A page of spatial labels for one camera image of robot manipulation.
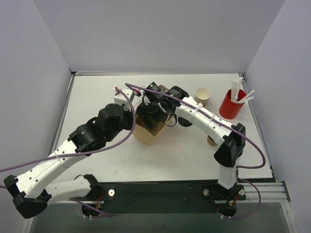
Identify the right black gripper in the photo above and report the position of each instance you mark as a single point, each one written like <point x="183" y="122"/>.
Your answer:
<point x="147" y="114"/>

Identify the red cylindrical straw holder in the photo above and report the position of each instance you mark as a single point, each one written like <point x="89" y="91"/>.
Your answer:
<point x="228" y="108"/>

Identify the brown paper coffee cup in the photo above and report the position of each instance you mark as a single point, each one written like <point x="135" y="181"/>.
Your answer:
<point x="210" y="141"/>

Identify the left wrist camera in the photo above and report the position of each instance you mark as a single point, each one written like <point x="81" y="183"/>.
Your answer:
<point x="123" y="97"/>

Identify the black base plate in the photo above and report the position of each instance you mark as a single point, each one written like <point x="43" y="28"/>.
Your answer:
<point x="158" y="205"/>

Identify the brown paper bag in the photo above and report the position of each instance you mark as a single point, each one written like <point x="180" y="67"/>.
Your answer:
<point x="143" y="133"/>

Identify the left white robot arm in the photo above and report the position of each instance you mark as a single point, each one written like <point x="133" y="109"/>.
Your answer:
<point x="34" y="190"/>

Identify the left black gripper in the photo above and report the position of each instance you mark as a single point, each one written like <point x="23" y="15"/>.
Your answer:
<point x="129" y="119"/>

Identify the stack of paper cups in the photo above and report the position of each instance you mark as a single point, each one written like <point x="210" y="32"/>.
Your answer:
<point x="202" y="95"/>

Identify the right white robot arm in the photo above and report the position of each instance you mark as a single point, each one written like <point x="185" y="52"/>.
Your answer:
<point x="229" y="137"/>

